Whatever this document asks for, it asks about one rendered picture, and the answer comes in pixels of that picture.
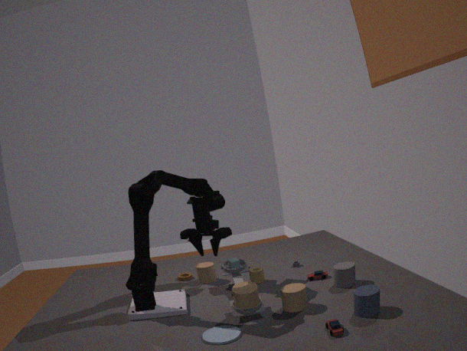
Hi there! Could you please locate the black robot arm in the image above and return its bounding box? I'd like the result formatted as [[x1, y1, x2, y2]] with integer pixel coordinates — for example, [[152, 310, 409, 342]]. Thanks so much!
[[126, 170, 225, 312]]

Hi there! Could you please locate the tan ring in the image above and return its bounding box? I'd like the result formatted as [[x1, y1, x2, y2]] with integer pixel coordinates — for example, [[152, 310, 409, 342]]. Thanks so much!
[[178, 273, 192, 281]]

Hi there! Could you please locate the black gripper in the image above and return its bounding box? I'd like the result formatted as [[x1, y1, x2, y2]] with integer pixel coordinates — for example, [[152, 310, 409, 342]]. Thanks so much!
[[180, 213, 232, 256]]

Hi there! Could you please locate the red toy truck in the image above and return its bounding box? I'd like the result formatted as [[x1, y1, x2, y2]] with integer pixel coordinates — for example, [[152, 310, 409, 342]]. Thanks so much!
[[307, 270, 328, 280], [325, 319, 344, 336]]

